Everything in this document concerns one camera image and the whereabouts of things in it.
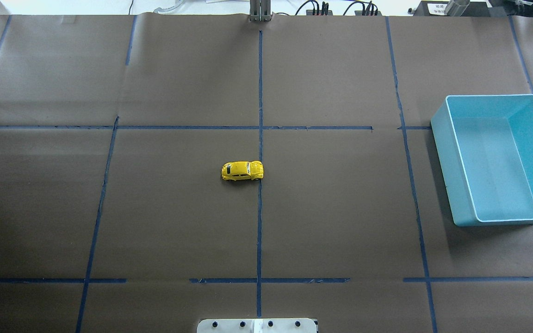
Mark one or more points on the black power strip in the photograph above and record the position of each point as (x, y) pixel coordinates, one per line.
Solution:
(351, 12)

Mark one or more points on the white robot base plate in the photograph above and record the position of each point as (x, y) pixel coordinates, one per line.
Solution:
(258, 325)

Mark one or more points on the aluminium frame post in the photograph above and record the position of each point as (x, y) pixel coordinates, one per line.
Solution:
(260, 11)

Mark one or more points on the brown paper table mat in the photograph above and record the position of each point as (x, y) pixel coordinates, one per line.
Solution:
(114, 217)

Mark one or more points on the yellow beetle toy car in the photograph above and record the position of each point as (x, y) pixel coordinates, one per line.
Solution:
(242, 170)

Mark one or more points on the light blue plastic bin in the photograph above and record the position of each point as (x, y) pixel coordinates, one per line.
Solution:
(485, 147)

